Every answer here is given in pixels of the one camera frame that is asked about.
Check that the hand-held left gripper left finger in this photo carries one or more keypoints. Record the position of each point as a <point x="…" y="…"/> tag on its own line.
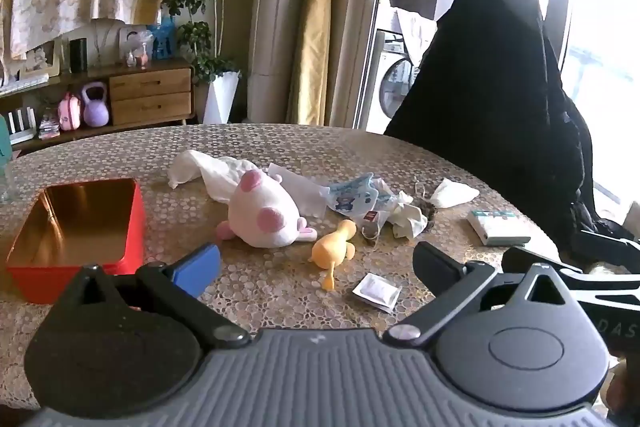
<point x="196" y="269"/>

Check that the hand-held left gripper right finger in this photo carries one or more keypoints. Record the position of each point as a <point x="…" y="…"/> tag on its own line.
<point x="434" y="268"/>

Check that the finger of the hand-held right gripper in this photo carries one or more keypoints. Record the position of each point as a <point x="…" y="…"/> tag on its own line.
<point x="610" y="244"/>
<point x="517" y="259"/>

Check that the white and pink plush toy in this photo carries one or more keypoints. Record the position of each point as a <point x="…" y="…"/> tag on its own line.
<point x="260" y="212"/>

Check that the white cloth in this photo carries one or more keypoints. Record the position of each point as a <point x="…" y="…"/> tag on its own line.
<point x="210" y="172"/>

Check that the red tin box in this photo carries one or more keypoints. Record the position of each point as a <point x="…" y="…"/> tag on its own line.
<point x="30" y="282"/>

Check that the white tissue pack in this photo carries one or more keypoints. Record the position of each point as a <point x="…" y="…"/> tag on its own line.
<point x="495" y="232"/>

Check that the crumpled white tissue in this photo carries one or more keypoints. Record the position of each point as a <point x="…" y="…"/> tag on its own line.
<point x="407" y="222"/>

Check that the brown hair scrunchie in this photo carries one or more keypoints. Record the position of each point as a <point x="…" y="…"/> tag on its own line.
<point x="427" y="208"/>

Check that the small white sachet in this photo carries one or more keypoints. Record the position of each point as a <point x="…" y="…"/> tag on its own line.
<point x="376" y="291"/>

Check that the yellow duck toy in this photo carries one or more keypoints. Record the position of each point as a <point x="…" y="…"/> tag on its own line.
<point x="327" y="252"/>

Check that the blue white plastic packet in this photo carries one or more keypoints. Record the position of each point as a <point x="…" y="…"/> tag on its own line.
<point x="350" y="197"/>

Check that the white plastic bag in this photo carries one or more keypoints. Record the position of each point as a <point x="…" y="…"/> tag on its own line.
<point x="305" y="194"/>

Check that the white planter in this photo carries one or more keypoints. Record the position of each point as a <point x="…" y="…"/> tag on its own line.
<point x="221" y="99"/>

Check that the black cloth covered chair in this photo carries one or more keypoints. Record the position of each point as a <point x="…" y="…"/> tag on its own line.
<point x="490" y="82"/>

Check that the purple kettlebell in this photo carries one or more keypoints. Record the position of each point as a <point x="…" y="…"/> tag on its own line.
<point x="95" y="112"/>

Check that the white washing machine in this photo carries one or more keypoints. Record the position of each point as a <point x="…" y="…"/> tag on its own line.
<point x="395" y="82"/>

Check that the wooden sideboard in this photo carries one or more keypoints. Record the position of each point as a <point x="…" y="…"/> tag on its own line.
<point x="150" y="82"/>

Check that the pink bag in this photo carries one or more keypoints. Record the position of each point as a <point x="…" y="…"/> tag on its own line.
<point x="69" y="113"/>

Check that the clear bag of small things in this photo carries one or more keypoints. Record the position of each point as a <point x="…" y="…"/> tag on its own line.
<point x="139" y="52"/>

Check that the white desk rack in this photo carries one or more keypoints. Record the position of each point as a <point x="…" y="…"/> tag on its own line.
<point x="21" y="127"/>

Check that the white hanging garment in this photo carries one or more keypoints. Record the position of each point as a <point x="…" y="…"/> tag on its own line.
<point x="412" y="29"/>

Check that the black speaker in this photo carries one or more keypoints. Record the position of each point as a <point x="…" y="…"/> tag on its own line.
<point x="78" y="56"/>

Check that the white column air conditioner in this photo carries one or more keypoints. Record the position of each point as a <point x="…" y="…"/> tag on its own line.
<point x="280" y="32"/>

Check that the yellow curtain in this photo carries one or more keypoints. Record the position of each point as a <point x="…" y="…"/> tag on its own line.
<point x="315" y="32"/>

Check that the white picture frame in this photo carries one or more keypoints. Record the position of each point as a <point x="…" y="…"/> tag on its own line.
<point x="40" y="61"/>

